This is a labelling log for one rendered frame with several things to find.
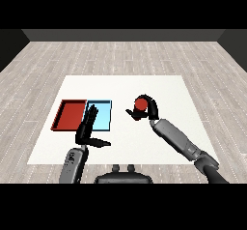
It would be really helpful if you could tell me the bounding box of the dark grey robot body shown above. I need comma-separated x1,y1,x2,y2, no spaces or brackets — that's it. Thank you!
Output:
94,164,154,185

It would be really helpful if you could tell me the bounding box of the small red can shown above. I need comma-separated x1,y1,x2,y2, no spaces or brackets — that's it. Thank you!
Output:
133,98,149,114

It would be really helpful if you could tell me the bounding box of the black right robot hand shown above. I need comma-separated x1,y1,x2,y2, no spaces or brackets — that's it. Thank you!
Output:
124,94,160,122

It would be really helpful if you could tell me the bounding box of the shallow light blue open box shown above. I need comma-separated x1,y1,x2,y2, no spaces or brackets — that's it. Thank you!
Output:
80,100,113,132

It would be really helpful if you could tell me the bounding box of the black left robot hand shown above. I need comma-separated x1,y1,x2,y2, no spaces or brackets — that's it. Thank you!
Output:
74,104,112,149

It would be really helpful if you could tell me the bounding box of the shallow red open box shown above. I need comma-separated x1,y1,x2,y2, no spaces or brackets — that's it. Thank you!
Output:
50,99,88,132

